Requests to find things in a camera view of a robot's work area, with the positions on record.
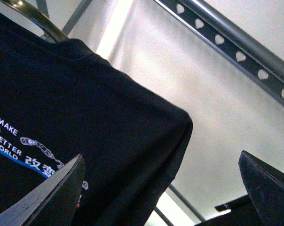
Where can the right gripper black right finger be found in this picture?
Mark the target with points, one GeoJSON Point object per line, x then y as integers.
{"type": "Point", "coordinates": [265, 187]}

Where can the perforated metal rail strip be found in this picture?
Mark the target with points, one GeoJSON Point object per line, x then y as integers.
{"type": "Point", "coordinates": [267, 80]}

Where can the grey rack side frame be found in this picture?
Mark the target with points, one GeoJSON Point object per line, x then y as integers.
{"type": "Point", "coordinates": [63, 13]}

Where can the grey top hanging rail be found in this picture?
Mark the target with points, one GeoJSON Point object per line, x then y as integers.
{"type": "Point", "coordinates": [238, 36]}

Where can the black printed t-shirt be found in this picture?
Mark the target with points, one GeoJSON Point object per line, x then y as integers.
{"type": "Point", "coordinates": [58, 100]}

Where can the black shirt with white lettering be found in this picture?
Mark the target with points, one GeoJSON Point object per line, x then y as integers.
{"type": "Point", "coordinates": [241, 213]}

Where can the metal clothes hanger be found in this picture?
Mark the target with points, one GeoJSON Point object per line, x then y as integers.
{"type": "Point", "coordinates": [37, 17]}

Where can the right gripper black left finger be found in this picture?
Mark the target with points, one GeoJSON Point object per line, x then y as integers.
{"type": "Point", "coordinates": [52, 203]}

